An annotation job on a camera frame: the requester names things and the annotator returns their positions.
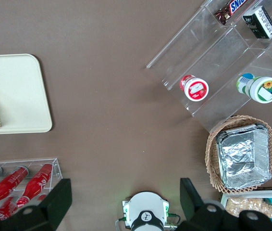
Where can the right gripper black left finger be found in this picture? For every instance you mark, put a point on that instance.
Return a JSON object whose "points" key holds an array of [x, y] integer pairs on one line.
{"points": [[56, 197]]}

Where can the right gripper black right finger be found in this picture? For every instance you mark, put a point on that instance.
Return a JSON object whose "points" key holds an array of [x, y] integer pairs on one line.
{"points": [[190, 197]]}

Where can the white rectangular snack tray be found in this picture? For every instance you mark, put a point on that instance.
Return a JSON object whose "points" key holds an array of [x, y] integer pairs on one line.
{"points": [[223, 201]]}

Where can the light tan wicker basket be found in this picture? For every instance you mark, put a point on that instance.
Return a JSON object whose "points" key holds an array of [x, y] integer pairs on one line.
{"points": [[213, 149]]}

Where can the beige plastic tray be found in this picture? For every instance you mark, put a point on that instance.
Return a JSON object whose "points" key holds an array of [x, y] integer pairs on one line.
{"points": [[18, 96]]}

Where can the clear acrylic bottle rack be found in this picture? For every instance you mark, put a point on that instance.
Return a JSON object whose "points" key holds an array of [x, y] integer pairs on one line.
{"points": [[56, 168]]}

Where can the aluminium foil container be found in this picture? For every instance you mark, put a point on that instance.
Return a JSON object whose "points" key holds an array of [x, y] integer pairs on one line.
{"points": [[241, 156]]}

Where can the red label yogurt cup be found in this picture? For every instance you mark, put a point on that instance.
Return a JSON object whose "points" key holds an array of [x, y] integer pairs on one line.
{"points": [[196, 89]]}

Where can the green label yogurt cup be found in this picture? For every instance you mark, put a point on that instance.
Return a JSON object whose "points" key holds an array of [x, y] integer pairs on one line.
{"points": [[265, 90]]}

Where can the clear acrylic stepped shelf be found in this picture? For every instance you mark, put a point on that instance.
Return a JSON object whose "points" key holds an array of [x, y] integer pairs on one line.
{"points": [[222, 60]]}

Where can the small black white carton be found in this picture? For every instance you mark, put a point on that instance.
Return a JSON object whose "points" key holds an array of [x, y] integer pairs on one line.
{"points": [[261, 24]]}

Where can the Snickers chocolate bar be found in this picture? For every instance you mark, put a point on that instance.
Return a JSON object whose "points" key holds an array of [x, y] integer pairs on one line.
{"points": [[237, 4]]}

